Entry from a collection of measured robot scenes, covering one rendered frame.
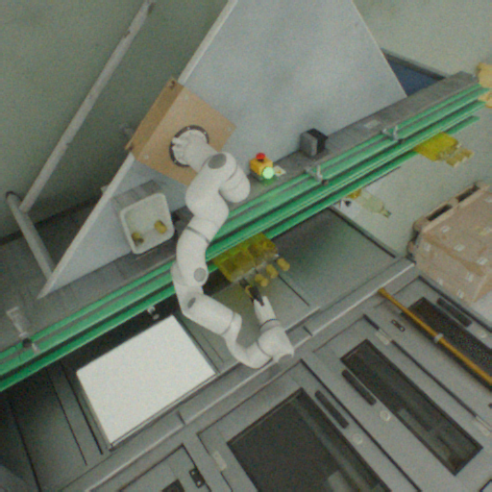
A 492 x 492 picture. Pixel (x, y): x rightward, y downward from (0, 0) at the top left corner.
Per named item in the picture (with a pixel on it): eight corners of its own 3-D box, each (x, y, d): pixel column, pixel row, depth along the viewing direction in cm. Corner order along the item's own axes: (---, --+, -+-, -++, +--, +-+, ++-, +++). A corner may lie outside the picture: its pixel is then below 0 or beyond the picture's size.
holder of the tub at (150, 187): (129, 252, 176) (137, 263, 171) (109, 198, 156) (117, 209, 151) (166, 233, 182) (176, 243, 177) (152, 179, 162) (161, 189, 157)
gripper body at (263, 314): (281, 332, 159) (269, 308, 166) (281, 316, 151) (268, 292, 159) (261, 340, 157) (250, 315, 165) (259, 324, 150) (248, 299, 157)
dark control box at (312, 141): (299, 148, 200) (311, 157, 195) (299, 133, 195) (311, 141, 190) (312, 141, 203) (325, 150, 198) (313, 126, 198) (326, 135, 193)
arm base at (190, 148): (159, 157, 148) (183, 179, 139) (175, 122, 144) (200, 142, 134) (195, 166, 159) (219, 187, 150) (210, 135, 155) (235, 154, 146)
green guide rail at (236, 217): (193, 233, 171) (204, 244, 166) (193, 231, 171) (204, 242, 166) (477, 85, 235) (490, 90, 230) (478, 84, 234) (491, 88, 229)
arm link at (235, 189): (209, 187, 148) (236, 212, 138) (191, 162, 137) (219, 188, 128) (231, 167, 148) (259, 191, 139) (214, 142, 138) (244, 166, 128)
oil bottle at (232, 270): (206, 255, 184) (234, 286, 171) (204, 246, 180) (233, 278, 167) (217, 249, 186) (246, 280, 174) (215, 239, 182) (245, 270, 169)
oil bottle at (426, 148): (404, 146, 228) (451, 171, 211) (406, 136, 223) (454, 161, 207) (411, 141, 230) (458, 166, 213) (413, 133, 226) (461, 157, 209)
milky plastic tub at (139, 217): (125, 243, 172) (135, 257, 166) (109, 199, 155) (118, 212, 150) (164, 224, 178) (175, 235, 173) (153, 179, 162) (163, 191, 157)
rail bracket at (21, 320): (15, 320, 158) (35, 366, 145) (-7, 291, 146) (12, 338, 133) (29, 313, 160) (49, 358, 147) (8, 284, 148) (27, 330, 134)
